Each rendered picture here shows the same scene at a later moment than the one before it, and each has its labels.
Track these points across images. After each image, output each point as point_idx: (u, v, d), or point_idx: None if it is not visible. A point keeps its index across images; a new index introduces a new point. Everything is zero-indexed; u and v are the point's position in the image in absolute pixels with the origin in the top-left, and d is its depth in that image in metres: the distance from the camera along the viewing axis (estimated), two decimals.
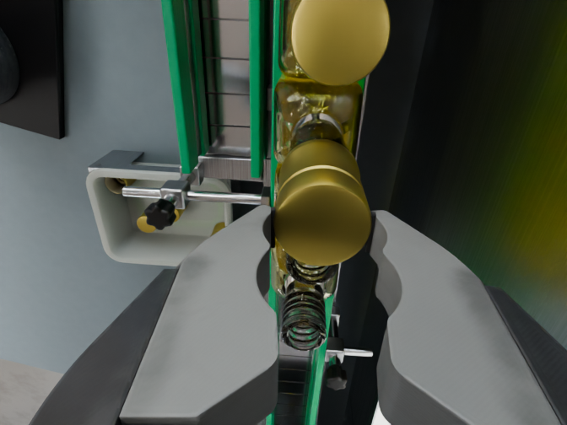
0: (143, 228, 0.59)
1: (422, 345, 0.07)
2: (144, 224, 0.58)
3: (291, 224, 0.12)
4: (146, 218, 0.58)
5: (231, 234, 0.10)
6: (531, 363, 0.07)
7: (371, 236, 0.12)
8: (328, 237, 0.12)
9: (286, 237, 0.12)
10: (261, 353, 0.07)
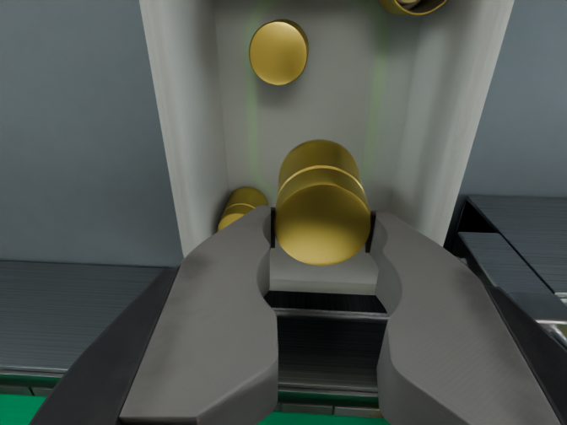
0: (264, 42, 0.19)
1: (422, 345, 0.07)
2: (278, 51, 0.19)
3: None
4: (299, 59, 0.19)
5: (231, 234, 0.10)
6: (531, 363, 0.07)
7: (371, 236, 0.12)
8: None
9: None
10: (261, 353, 0.07)
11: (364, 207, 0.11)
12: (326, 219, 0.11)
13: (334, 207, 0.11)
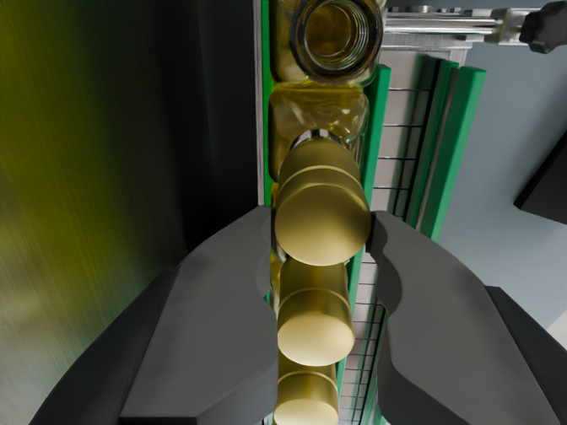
0: None
1: (422, 345, 0.07)
2: None
3: (339, 345, 0.15)
4: None
5: (231, 234, 0.10)
6: (531, 363, 0.07)
7: (371, 236, 0.12)
8: (310, 336, 0.14)
9: (344, 336, 0.14)
10: (261, 353, 0.07)
11: (364, 207, 0.11)
12: (326, 219, 0.11)
13: (334, 207, 0.11)
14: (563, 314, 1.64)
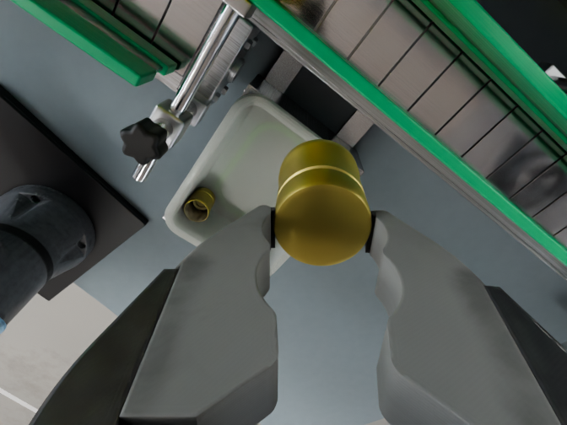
0: (300, 212, 0.11)
1: (422, 345, 0.07)
2: (324, 223, 0.12)
3: None
4: (358, 236, 0.12)
5: (231, 234, 0.10)
6: (531, 363, 0.07)
7: (371, 236, 0.12)
8: None
9: None
10: (261, 353, 0.07)
11: None
12: None
13: None
14: None
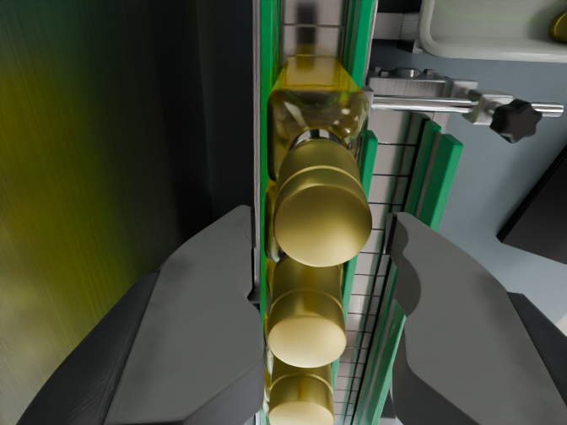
0: (300, 212, 0.11)
1: (439, 347, 0.07)
2: (324, 224, 0.11)
3: (321, 424, 0.17)
4: (358, 236, 0.12)
5: (212, 235, 0.10)
6: (553, 373, 0.06)
7: (391, 238, 0.12)
8: (296, 416, 0.17)
9: (326, 418, 0.17)
10: (246, 352, 0.07)
11: (341, 330, 0.14)
12: (310, 337, 0.14)
13: (316, 330, 0.14)
14: None
